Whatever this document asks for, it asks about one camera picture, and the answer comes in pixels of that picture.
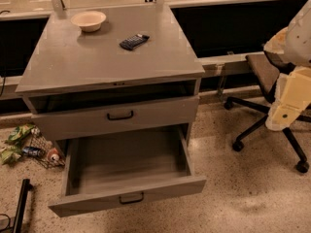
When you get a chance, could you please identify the grey closed upper drawer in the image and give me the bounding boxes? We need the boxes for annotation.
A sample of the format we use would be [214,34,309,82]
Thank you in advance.
[33,96,199,140]

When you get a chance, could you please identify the green chip bag upper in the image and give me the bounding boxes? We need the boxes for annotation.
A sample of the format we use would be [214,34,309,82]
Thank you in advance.
[6,124,35,145]

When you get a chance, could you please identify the grey open lower drawer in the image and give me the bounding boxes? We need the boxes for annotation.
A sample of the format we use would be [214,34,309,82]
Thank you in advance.
[49,125,206,217]

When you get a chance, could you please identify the green chip bag lower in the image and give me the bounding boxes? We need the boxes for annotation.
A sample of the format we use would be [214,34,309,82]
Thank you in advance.
[0,146,21,165]

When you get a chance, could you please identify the white paper bowl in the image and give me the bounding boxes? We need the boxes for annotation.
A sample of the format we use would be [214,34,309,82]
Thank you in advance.
[71,11,107,32]

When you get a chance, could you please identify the black drawer handle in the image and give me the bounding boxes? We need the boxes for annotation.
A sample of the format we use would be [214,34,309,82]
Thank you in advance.
[119,192,145,205]
[106,111,134,121]

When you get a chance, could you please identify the red white can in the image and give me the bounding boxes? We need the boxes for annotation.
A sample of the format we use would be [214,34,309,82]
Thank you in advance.
[47,148,60,162]

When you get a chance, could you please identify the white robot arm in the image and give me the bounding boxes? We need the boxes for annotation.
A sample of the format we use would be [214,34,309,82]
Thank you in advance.
[263,0,311,131]

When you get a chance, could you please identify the black stand base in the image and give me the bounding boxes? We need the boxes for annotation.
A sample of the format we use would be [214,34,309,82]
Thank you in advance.
[0,179,33,233]

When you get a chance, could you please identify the blue snack bag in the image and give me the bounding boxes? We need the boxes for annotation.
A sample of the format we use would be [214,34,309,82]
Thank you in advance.
[22,147,44,157]

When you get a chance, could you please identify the black office chair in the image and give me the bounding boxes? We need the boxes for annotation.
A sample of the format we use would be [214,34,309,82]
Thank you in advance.
[224,53,309,173]

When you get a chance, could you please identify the grey drawer cabinet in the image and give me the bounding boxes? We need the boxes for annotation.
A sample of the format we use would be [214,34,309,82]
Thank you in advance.
[15,2,207,218]

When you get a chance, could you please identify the green chip bag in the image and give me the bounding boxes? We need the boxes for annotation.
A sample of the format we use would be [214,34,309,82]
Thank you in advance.
[0,146,21,165]
[6,124,35,145]

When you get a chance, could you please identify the black drawer handle upper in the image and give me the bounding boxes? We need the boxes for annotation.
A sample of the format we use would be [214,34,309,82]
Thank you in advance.
[106,111,134,121]

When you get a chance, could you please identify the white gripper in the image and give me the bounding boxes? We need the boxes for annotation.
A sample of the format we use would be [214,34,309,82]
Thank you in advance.
[265,66,311,131]

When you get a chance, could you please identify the black drawer handle lower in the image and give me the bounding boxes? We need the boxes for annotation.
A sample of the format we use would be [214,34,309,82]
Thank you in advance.
[119,192,145,205]

